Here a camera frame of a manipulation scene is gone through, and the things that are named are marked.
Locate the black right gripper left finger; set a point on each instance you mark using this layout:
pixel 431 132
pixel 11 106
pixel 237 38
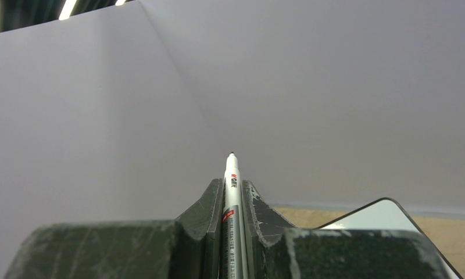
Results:
pixel 185 247

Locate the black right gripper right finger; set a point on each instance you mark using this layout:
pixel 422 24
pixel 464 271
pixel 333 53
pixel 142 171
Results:
pixel 278 249

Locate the white marker pen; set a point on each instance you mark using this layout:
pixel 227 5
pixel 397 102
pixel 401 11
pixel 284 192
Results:
pixel 233 263

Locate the white whiteboard black frame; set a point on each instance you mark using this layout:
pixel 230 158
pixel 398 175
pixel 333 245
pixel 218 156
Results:
pixel 386 219

